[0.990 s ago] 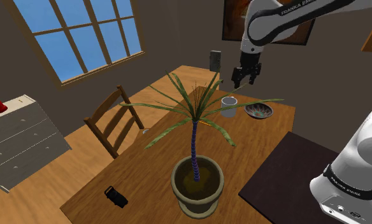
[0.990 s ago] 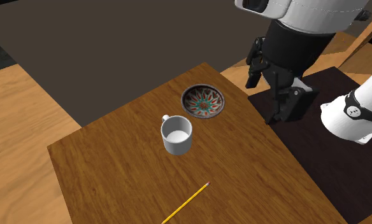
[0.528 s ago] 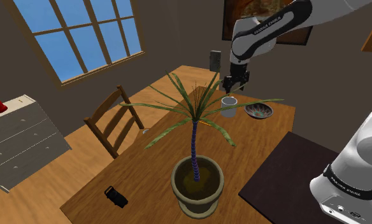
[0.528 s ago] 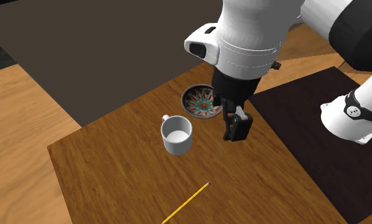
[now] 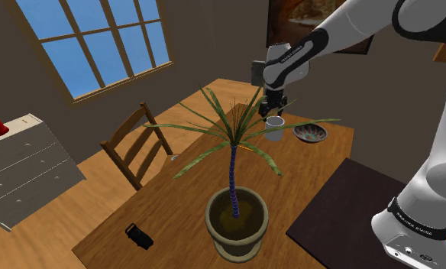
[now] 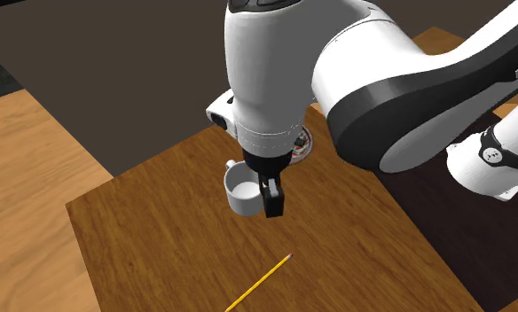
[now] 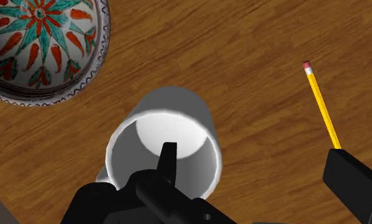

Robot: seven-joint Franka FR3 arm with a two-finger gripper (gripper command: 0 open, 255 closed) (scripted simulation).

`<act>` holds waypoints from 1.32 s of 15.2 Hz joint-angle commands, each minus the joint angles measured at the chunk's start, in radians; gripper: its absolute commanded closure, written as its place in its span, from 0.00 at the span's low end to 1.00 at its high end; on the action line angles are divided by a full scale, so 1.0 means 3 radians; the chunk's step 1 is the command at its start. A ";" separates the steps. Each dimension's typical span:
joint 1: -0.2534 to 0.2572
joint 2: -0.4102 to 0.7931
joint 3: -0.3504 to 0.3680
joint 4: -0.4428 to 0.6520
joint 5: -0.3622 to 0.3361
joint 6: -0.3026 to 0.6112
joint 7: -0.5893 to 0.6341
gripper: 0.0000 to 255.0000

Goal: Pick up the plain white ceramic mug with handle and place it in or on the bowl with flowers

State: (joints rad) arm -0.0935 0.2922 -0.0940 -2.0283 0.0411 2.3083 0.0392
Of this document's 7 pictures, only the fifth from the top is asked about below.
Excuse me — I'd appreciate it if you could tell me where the grey chest of drawers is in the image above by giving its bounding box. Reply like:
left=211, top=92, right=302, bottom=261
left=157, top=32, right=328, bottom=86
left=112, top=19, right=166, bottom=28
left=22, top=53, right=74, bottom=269
left=0, top=112, right=87, bottom=233

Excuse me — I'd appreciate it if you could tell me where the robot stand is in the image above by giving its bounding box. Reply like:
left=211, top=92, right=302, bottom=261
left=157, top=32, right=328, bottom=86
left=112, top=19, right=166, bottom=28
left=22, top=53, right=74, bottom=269
left=285, top=157, right=414, bottom=269

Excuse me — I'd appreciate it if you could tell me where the dark framed wall picture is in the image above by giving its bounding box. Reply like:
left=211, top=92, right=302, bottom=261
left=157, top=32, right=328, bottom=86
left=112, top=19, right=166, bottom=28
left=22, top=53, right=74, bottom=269
left=265, top=0, right=375, bottom=56

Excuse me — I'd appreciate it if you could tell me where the wooden table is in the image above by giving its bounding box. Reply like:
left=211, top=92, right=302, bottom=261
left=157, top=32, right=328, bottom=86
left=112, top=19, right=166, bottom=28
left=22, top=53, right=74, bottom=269
left=70, top=103, right=356, bottom=269

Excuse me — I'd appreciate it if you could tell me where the potted palm plant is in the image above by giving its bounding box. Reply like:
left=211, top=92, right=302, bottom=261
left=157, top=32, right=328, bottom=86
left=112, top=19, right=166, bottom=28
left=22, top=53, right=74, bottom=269
left=142, top=84, right=341, bottom=264

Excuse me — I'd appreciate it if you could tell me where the wooden chair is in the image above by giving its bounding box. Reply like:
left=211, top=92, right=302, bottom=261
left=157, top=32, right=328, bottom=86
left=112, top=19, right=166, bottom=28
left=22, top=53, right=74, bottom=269
left=99, top=101, right=174, bottom=192

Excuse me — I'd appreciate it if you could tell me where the dark patterned bowl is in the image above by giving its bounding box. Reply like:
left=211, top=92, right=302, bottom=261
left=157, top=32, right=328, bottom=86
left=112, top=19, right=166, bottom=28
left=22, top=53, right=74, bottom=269
left=292, top=123, right=329, bottom=144

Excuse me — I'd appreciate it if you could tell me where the black small device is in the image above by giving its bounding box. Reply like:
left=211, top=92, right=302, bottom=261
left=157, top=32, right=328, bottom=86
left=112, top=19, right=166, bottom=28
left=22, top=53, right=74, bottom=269
left=124, top=222, right=155, bottom=251

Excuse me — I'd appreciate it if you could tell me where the white cup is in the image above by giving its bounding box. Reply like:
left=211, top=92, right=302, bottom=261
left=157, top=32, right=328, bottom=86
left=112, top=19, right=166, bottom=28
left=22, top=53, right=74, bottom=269
left=263, top=115, right=286, bottom=142

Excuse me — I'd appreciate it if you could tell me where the wooden framed window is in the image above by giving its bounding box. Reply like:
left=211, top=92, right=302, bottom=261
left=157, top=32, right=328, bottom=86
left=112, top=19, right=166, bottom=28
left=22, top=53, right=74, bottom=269
left=4, top=0, right=176, bottom=110

